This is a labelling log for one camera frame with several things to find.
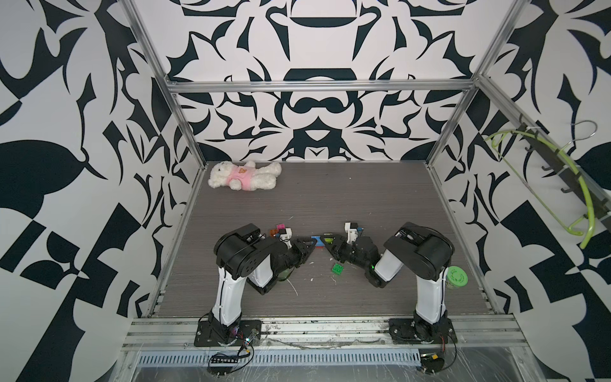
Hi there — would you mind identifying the blue lego brick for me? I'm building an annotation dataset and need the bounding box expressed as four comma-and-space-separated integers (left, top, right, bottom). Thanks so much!
311, 236, 325, 248

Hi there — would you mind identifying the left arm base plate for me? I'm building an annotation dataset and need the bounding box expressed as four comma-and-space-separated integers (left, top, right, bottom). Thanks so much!
193, 317, 263, 348

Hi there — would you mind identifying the black connector box right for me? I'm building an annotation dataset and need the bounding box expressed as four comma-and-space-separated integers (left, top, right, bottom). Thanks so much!
418, 353, 445, 375

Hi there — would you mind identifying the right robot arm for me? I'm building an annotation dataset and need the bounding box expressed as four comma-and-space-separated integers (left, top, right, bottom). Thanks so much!
321, 222, 454, 328

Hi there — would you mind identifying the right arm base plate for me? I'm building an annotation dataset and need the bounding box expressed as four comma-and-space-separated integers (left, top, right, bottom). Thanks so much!
388, 314, 458, 345

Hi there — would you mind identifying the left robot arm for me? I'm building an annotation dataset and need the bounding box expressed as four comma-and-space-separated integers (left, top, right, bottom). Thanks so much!
208, 224, 318, 337

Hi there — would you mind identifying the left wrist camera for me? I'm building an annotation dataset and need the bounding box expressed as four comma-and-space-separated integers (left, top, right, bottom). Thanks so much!
278, 228, 292, 249

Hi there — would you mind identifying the black wall hook rack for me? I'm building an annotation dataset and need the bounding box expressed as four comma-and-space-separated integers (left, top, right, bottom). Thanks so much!
517, 114, 610, 229

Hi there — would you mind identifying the black connector box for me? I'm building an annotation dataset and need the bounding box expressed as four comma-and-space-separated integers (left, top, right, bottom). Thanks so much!
418, 353, 445, 375
207, 353, 242, 376

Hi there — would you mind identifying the black connector box left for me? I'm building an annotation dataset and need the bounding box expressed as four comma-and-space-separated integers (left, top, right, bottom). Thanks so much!
207, 353, 242, 376

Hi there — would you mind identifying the white teddy bear pink shirt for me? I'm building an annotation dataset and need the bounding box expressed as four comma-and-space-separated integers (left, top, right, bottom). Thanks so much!
208, 161, 282, 191

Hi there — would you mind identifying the dark green lego brick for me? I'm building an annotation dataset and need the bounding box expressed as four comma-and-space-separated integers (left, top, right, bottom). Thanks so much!
331, 263, 344, 275

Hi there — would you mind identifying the green plastic hanger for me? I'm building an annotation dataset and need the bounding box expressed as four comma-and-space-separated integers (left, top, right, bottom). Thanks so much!
485, 129, 597, 250

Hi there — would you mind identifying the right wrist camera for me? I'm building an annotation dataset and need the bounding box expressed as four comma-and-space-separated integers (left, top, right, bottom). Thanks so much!
345, 222, 364, 244

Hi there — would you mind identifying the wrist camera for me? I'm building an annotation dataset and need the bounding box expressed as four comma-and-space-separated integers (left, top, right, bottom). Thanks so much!
345, 222, 364, 244
278, 228, 292, 249

